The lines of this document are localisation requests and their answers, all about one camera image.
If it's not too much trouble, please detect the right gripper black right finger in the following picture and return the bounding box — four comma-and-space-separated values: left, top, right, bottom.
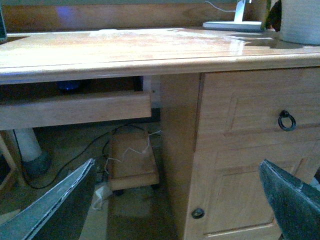
259, 159, 320, 240

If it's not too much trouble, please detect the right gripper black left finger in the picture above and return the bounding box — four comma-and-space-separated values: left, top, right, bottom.
0, 159, 97, 240

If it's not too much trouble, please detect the wooden keyboard tray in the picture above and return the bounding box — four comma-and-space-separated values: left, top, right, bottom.
0, 91, 152, 130

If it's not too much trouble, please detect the dark computer mouse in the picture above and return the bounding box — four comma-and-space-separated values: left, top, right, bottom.
56, 80, 81, 93

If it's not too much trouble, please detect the white power adapter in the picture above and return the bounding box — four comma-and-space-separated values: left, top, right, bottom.
91, 182, 113, 211

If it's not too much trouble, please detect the small wooden wheeled stand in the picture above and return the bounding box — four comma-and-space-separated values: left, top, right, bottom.
106, 130, 160, 195

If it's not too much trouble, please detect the black round door knob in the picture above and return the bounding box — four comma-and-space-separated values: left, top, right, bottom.
191, 208, 205, 220

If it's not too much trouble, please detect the wooden desk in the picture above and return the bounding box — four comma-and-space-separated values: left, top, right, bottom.
0, 2, 320, 240

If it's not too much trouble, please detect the white plant pot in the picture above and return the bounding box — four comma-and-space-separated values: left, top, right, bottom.
279, 0, 320, 46

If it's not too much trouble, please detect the grey laptop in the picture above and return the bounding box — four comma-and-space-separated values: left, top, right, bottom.
0, 7, 8, 44

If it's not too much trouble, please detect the white desk lamp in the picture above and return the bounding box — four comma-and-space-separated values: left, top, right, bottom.
202, 0, 263, 32

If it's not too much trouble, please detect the white wall pipe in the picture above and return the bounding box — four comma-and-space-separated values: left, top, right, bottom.
14, 128, 51, 179

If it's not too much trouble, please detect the black floor cable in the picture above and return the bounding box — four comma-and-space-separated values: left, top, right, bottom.
12, 124, 148, 190

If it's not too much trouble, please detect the black ring drawer handle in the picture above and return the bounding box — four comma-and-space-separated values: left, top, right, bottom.
278, 110, 296, 132

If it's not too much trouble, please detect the white charger cable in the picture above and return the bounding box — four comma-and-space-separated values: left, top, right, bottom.
103, 130, 163, 176

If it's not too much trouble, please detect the white lamp cable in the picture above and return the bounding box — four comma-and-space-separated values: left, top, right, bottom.
204, 0, 237, 13

